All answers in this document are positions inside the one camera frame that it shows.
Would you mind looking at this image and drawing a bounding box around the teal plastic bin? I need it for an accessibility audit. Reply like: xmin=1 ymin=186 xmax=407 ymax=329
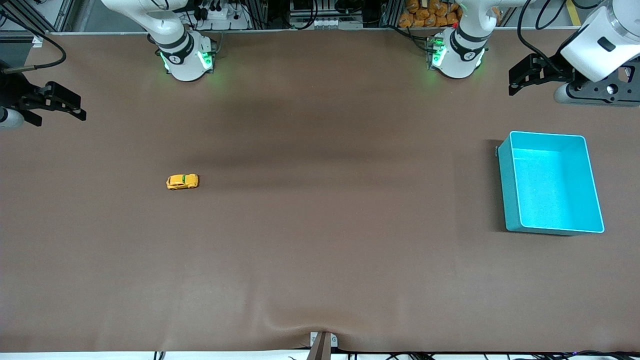
xmin=496 ymin=130 xmax=605 ymax=236

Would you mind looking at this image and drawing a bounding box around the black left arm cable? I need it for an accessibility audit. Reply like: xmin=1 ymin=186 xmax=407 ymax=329
xmin=517 ymin=0 xmax=576 ymax=71

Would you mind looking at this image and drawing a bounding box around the orange snack bags pile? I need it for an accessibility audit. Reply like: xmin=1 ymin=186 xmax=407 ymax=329
xmin=398 ymin=0 xmax=463 ymax=28

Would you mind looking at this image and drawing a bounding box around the white connector block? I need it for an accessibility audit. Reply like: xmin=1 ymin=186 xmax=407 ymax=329
xmin=312 ymin=17 xmax=351 ymax=30

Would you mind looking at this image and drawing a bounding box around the metal table clamp bracket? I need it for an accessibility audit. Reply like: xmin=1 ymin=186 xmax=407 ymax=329
xmin=310 ymin=331 xmax=339 ymax=360

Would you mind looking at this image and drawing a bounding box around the yellow toy beetle car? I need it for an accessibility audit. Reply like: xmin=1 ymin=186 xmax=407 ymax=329
xmin=166 ymin=173 xmax=200 ymax=191

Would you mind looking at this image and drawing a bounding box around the white power strip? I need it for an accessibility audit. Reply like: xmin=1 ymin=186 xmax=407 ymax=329
xmin=192 ymin=0 xmax=251 ymax=31

